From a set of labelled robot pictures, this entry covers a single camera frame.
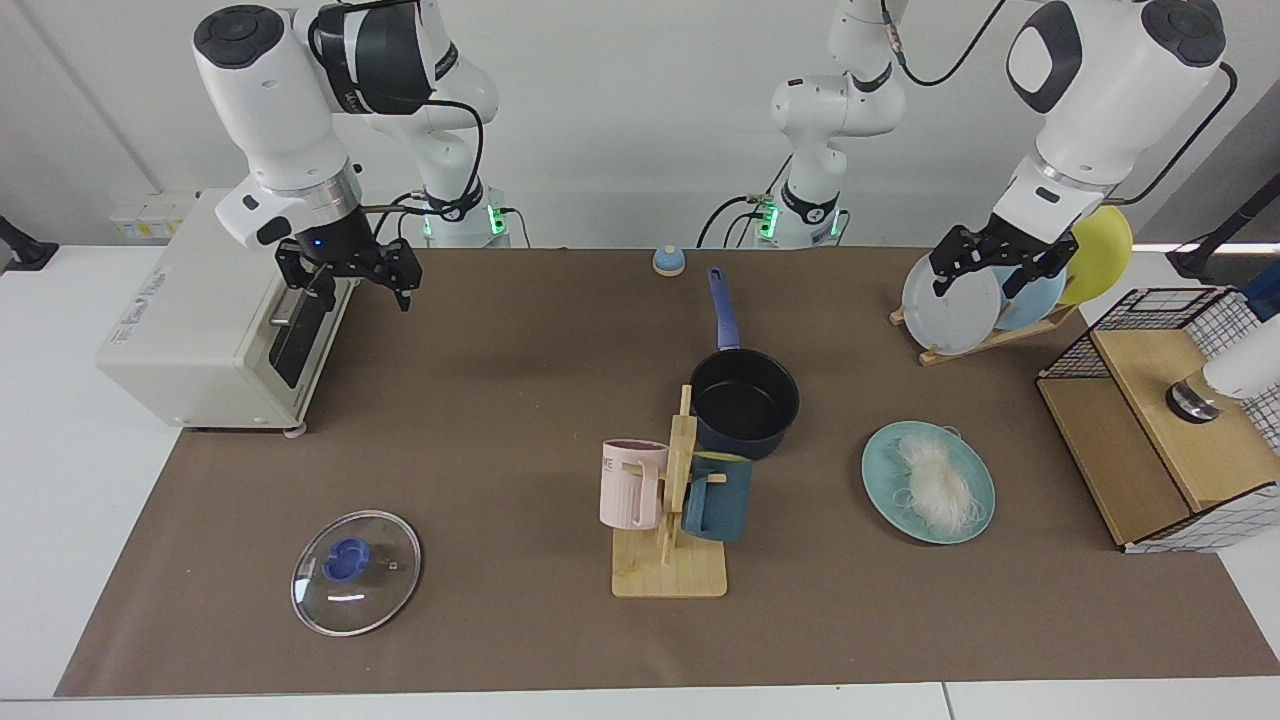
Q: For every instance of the yellow plate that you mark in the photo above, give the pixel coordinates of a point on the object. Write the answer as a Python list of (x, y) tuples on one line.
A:
[(1100, 250)]

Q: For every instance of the small blue round bell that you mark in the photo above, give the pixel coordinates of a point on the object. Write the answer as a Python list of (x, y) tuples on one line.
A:
[(669, 262)]

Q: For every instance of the pale grey plate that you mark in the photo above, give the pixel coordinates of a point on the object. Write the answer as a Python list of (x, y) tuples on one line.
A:
[(955, 320)]

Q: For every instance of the blue object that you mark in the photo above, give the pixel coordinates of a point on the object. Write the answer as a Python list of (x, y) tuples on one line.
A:
[(1265, 295)]

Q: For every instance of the pink ribbed cup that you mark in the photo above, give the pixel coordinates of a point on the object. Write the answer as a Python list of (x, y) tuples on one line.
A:
[(628, 490)]

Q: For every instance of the black stand foot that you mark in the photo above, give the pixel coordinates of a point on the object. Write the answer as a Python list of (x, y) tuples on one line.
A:
[(25, 252)]

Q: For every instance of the wooden cup stand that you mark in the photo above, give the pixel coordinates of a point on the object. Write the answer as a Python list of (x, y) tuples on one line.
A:
[(668, 570)]

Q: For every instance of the white vermicelli bundle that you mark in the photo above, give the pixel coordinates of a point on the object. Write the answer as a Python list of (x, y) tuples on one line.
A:
[(935, 480)]

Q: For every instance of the light blue plate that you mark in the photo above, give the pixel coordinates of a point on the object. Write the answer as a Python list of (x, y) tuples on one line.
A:
[(1035, 308)]

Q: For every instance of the pale toaster oven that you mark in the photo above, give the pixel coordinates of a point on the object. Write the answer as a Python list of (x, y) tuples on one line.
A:
[(170, 300)]

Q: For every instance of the white wall socket strip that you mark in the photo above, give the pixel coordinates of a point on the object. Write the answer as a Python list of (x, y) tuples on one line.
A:
[(150, 218)]

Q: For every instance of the teal plate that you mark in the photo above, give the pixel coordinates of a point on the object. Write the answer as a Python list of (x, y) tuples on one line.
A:
[(890, 490)]

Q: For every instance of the wooden plate rack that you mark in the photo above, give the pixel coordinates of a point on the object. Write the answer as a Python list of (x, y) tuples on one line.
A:
[(930, 356)]

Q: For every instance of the black stand with long pole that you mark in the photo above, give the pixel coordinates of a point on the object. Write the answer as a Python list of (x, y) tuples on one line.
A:
[(1195, 262)]

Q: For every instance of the glass lid with blue knob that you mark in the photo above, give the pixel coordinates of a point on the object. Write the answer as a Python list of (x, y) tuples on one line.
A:
[(355, 575)]

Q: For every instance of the dark teal cup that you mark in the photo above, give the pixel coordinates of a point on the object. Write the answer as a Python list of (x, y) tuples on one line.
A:
[(720, 505)]

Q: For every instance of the white cylinder with silver end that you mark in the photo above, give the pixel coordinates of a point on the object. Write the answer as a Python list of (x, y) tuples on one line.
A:
[(1245, 370)]

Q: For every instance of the brown table cloth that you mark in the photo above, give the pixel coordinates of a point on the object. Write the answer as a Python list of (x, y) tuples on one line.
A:
[(500, 620)]

